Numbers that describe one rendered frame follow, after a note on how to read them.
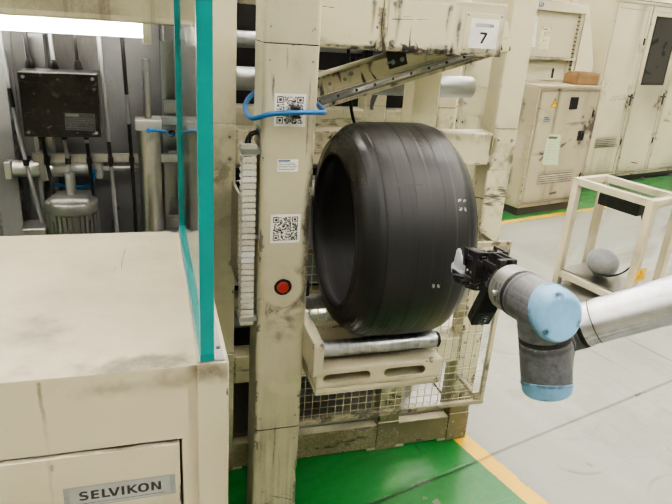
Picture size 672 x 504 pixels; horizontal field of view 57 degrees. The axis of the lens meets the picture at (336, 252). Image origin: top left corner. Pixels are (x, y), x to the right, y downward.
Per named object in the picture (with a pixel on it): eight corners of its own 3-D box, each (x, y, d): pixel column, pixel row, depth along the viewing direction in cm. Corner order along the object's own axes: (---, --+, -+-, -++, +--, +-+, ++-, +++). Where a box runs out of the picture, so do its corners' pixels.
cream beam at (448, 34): (300, 47, 163) (302, -13, 157) (281, 41, 185) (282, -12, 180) (502, 58, 180) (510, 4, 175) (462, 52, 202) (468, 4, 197)
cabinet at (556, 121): (518, 217, 600) (542, 85, 555) (476, 201, 645) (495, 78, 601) (579, 208, 645) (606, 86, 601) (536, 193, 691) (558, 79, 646)
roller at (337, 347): (314, 341, 164) (315, 358, 163) (318, 340, 160) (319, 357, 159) (433, 331, 174) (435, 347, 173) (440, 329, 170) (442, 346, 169)
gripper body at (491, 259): (494, 244, 129) (527, 260, 118) (490, 284, 131) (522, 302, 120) (461, 245, 126) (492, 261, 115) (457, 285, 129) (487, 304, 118)
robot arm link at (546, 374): (576, 377, 116) (574, 317, 113) (573, 411, 107) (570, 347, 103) (525, 373, 120) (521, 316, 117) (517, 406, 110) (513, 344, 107)
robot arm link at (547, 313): (540, 353, 102) (537, 298, 99) (500, 326, 114) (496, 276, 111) (588, 339, 105) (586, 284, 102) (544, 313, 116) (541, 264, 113)
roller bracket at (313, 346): (312, 378, 157) (314, 345, 154) (281, 309, 193) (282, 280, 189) (324, 377, 158) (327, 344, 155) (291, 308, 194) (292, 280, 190)
